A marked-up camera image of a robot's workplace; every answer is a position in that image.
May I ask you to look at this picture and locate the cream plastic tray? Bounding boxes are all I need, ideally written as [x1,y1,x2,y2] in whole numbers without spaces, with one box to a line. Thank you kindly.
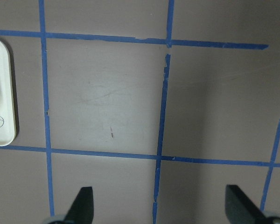
[0,39,19,147]

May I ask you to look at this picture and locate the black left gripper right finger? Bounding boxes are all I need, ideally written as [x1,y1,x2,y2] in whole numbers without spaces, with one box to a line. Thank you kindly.
[225,185,280,224]

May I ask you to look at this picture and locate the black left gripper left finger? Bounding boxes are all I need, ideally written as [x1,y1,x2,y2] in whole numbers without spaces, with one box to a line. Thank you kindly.
[43,186,94,224]

